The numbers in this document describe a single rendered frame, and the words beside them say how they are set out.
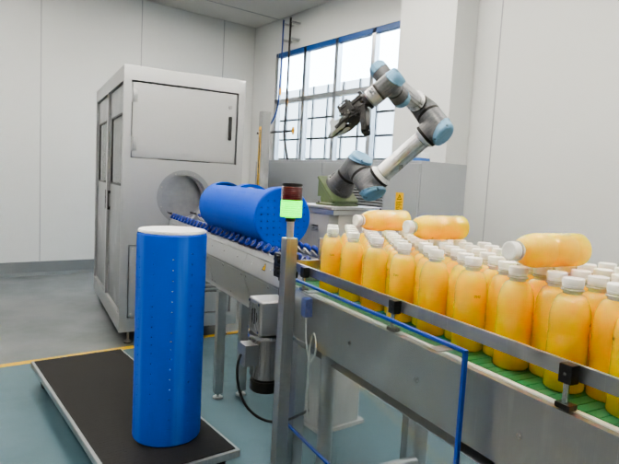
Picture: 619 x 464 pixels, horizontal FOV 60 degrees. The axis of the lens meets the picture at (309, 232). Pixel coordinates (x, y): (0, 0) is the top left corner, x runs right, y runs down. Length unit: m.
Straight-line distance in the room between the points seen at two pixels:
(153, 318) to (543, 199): 3.36
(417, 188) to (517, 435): 2.81
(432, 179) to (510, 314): 2.76
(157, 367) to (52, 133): 5.04
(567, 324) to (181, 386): 1.63
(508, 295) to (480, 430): 0.28
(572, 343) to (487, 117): 4.06
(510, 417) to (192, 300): 1.45
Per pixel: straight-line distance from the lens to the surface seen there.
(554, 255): 1.21
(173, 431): 2.42
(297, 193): 1.56
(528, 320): 1.21
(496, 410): 1.18
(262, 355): 1.89
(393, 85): 2.14
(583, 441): 1.07
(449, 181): 4.05
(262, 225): 2.45
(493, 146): 5.00
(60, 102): 7.09
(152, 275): 2.23
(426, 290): 1.38
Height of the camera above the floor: 1.27
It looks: 5 degrees down
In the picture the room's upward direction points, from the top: 3 degrees clockwise
